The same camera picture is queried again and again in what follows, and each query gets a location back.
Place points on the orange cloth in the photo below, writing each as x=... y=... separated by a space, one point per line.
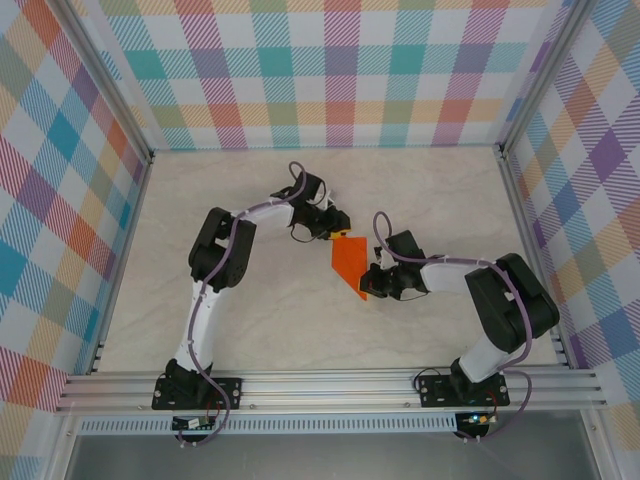
x=350 y=260

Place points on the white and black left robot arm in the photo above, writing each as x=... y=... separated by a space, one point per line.
x=202 y=330

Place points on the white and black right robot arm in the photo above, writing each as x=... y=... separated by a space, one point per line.
x=485 y=350

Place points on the aluminium mounting beam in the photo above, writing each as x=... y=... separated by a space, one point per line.
x=325 y=387

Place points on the circuit board with green light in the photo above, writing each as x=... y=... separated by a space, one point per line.
x=477 y=419

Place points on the grey metal shelf panel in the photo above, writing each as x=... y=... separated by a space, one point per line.
x=325 y=457

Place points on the black circuit board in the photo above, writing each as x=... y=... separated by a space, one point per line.
x=192 y=424

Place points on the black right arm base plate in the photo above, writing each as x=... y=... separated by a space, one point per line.
x=432 y=392

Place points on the aluminium side rail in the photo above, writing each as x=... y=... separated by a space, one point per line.
x=516 y=200
x=119 y=275

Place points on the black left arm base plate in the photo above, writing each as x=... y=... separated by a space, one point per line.
x=230 y=392

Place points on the aluminium frame post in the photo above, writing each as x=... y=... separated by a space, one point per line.
x=106 y=75
x=542 y=75

